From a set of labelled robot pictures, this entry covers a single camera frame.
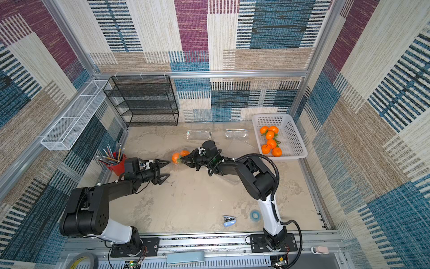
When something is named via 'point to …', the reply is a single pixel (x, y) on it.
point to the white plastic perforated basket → (277, 136)
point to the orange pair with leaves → (263, 129)
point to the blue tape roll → (255, 216)
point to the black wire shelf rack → (144, 101)
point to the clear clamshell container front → (178, 165)
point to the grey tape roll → (83, 254)
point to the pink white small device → (319, 250)
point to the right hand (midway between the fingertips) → (182, 160)
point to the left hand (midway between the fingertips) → (171, 167)
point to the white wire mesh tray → (65, 133)
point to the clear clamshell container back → (237, 133)
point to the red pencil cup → (116, 163)
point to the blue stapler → (229, 220)
